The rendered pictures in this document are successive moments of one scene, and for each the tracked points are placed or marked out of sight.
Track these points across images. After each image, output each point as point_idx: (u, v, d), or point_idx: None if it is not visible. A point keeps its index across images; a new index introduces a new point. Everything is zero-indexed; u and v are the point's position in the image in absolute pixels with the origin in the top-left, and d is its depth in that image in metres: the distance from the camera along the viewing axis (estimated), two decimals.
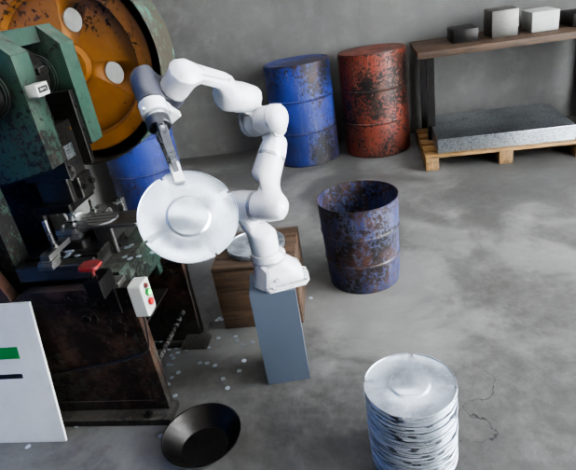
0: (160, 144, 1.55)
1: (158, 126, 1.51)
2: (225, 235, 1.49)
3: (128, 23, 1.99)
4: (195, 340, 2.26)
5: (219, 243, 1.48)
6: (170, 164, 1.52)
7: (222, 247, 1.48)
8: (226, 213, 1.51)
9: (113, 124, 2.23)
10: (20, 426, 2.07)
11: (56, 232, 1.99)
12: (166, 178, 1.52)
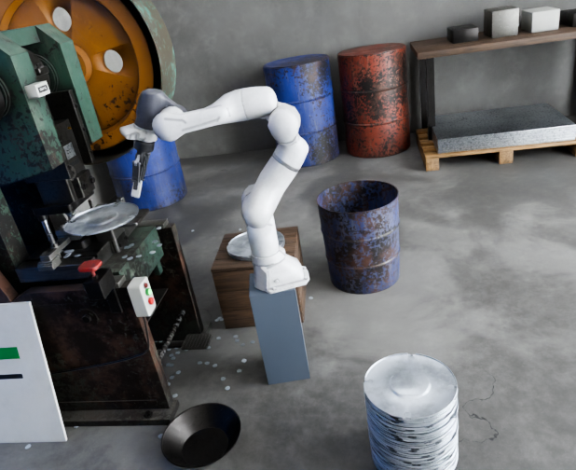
0: (145, 164, 1.90)
1: (150, 152, 1.94)
2: (102, 229, 1.92)
3: None
4: (195, 340, 2.26)
5: (94, 231, 1.92)
6: (141, 182, 1.94)
7: (91, 233, 1.90)
8: (118, 222, 1.96)
9: (16, 11, 2.06)
10: (20, 426, 2.07)
11: (56, 232, 1.99)
12: (119, 204, 2.14)
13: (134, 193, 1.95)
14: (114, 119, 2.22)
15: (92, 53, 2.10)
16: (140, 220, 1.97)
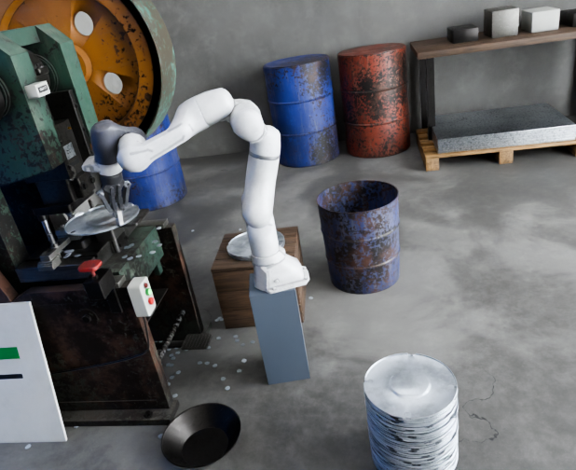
0: (118, 195, 1.84)
1: (130, 183, 1.86)
2: None
3: None
4: (195, 340, 2.26)
5: (126, 205, 2.12)
6: (121, 211, 1.90)
7: (129, 204, 2.12)
8: (102, 209, 2.12)
9: None
10: (20, 426, 2.07)
11: (56, 232, 1.99)
12: (69, 231, 1.95)
13: (117, 220, 1.93)
14: (133, 62, 2.09)
15: (69, 37, 2.08)
16: (140, 220, 1.97)
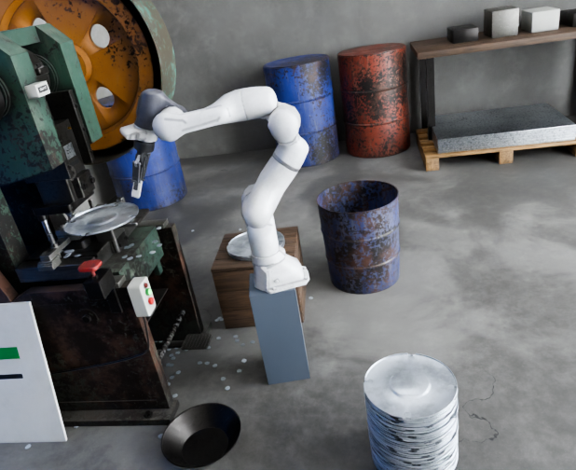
0: (145, 164, 1.90)
1: (150, 153, 1.94)
2: (70, 227, 2.00)
3: (145, 81, 2.09)
4: (195, 340, 2.26)
5: (71, 224, 2.02)
6: (141, 182, 1.94)
7: (68, 224, 2.03)
8: (78, 230, 1.95)
9: None
10: (20, 426, 2.07)
11: (56, 232, 1.99)
12: (132, 217, 1.99)
13: (134, 193, 1.95)
14: None
15: None
16: (140, 220, 1.97)
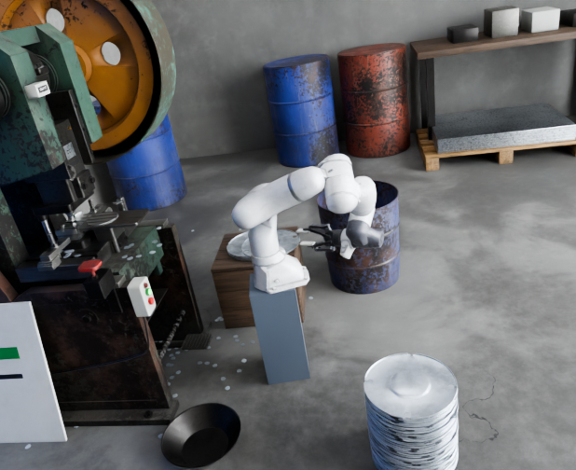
0: (324, 232, 2.31)
1: (329, 223, 2.27)
2: None
3: None
4: (195, 340, 2.26)
5: None
6: None
7: None
8: (249, 245, 2.53)
9: (130, 106, 2.18)
10: (20, 426, 2.07)
11: (56, 232, 1.99)
12: None
13: (303, 244, 2.39)
14: (20, 13, 2.06)
15: None
16: (140, 220, 1.97)
